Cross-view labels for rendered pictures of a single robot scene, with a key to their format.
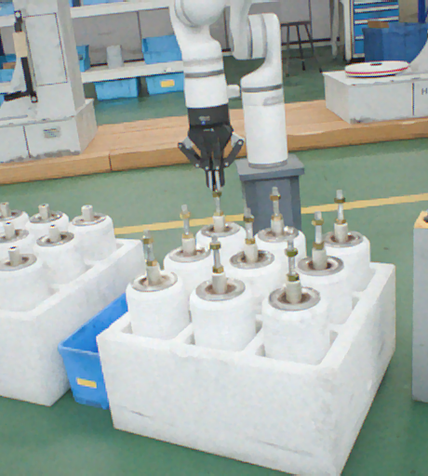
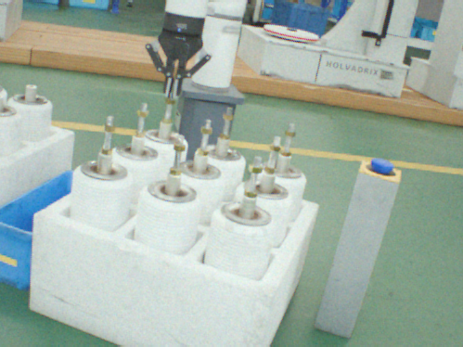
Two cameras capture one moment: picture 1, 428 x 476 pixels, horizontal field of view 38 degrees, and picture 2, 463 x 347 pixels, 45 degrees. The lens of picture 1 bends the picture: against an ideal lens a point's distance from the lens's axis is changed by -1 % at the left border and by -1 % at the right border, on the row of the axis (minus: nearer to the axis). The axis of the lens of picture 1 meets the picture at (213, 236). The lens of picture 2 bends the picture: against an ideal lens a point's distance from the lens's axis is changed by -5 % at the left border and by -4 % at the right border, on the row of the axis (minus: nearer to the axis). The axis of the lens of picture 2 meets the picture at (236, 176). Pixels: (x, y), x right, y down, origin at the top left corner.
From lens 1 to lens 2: 16 cm
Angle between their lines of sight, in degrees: 15
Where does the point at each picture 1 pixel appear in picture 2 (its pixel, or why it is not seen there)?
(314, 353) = (255, 270)
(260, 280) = (206, 191)
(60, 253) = (1, 125)
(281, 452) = not seen: outside the picture
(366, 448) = not seen: outside the picture
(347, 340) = (284, 263)
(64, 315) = not seen: outside the picture
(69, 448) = not seen: outside the picture
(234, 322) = (182, 225)
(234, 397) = (168, 299)
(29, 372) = not seen: outside the picture
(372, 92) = (285, 53)
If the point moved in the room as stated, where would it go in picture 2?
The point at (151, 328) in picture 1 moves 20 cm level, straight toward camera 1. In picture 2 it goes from (93, 216) to (111, 289)
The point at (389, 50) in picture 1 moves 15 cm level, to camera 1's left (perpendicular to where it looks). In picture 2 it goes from (293, 23) to (278, 20)
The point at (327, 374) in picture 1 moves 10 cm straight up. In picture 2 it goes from (268, 290) to (284, 226)
